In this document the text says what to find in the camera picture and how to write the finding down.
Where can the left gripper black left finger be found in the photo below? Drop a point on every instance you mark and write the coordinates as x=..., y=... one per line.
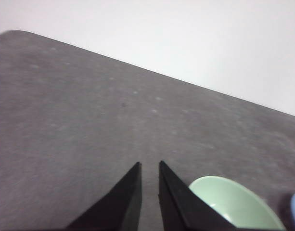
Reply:
x=123, y=207

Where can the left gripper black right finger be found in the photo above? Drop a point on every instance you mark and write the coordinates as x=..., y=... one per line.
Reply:
x=176, y=207

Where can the green ribbed bowl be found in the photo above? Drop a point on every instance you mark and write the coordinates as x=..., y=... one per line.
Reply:
x=234, y=199

